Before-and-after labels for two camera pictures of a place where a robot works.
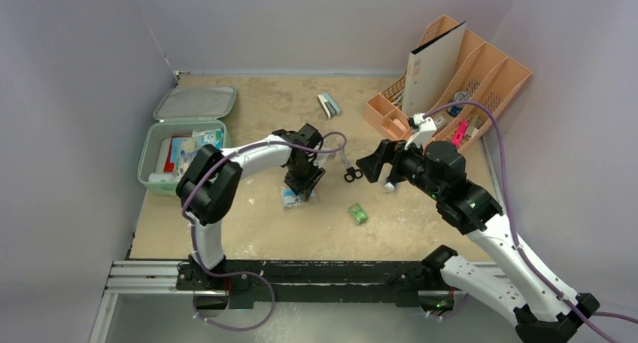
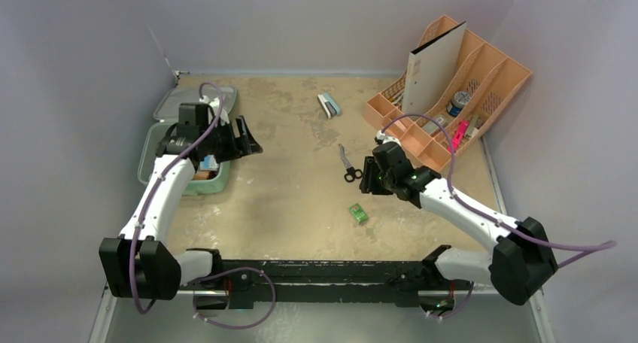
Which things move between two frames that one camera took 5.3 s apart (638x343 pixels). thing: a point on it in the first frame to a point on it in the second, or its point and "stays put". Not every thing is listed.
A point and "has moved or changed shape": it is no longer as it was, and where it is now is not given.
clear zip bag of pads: (290, 198) has moved or changed shape
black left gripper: (304, 187) to (238, 147)
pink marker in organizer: (460, 133) stays put
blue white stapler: (328, 105) stays put
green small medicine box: (358, 213) stays put
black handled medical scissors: (352, 171) stays put
